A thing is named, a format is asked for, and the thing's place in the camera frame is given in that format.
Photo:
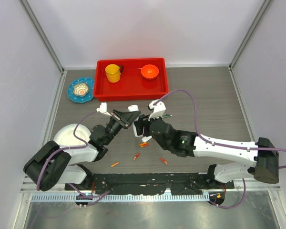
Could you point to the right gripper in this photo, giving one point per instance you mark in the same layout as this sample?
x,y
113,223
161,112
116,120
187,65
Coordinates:
x,y
143,121

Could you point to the orange bowl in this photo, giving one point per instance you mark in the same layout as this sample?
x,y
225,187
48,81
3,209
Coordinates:
x,y
149,71

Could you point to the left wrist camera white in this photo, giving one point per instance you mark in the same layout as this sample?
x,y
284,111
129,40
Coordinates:
x,y
102,109

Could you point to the white paper plate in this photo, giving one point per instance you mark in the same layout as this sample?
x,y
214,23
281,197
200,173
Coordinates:
x,y
65,136

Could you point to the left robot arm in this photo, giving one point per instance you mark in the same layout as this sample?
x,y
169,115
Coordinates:
x,y
56,164

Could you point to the blue dotted plate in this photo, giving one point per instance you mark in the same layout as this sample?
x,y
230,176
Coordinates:
x,y
88,97

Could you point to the white remote control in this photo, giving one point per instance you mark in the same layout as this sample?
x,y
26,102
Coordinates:
x,y
133,108

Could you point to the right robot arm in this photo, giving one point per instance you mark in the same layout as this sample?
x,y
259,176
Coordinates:
x,y
258,160

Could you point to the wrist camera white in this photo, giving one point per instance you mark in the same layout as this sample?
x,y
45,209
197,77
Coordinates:
x,y
102,109
158,109

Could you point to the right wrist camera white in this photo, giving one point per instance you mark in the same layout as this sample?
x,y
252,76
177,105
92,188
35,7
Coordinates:
x,y
158,109

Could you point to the yellow mug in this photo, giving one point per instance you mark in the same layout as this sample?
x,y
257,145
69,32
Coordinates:
x,y
113,72

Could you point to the white slotted cable duct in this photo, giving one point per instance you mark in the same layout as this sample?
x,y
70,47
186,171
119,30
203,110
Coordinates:
x,y
73,197

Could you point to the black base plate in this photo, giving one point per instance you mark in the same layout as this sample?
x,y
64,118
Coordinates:
x,y
150,184

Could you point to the aluminium frame rail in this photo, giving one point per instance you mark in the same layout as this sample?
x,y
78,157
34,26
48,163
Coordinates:
x,y
251,185

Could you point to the white battery cover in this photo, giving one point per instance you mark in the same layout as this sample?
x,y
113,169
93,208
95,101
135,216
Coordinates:
x,y
146,138

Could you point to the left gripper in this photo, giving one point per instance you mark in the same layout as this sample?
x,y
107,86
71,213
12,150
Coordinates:
x,y
125,119

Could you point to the red plastic tray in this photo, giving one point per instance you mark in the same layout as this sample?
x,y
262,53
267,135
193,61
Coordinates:
x,y
132,85

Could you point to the small patterned bowl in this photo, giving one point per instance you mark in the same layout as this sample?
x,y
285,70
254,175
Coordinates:
x,y
80,89

